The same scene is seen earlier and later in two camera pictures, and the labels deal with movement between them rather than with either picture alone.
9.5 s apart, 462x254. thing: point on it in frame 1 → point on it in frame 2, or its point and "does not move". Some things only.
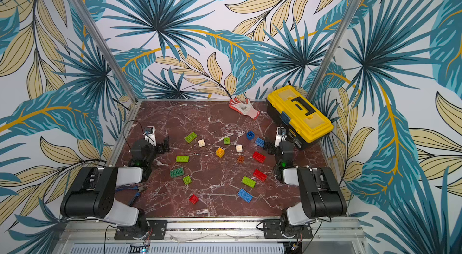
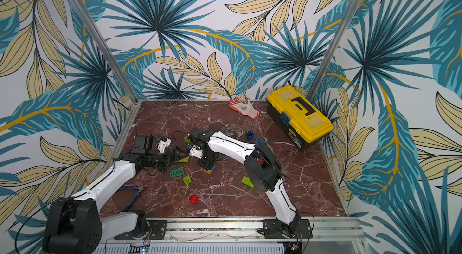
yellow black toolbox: (304, 121) does not move
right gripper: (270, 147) → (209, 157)
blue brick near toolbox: (260, 142) does not move
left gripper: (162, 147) → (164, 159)
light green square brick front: (187, 180) does not move
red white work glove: (245, 108) does not move
